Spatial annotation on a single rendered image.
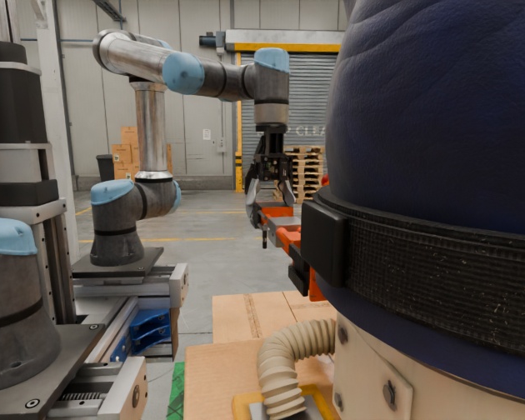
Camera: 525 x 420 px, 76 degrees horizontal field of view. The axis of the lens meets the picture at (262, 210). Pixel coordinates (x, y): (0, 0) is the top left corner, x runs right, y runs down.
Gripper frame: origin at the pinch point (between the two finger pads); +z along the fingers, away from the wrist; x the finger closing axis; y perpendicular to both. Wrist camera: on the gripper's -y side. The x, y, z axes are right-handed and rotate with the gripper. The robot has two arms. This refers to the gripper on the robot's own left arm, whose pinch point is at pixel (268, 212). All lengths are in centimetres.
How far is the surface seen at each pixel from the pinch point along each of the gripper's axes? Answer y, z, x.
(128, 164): -701, 36, -149
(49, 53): -287, -94, -140
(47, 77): -287, -73, -143
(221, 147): -925, 4, 71
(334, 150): 59, -16, -10
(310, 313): -70, 68, 38
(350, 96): 61, -19, -10
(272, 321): -66, 68, 18
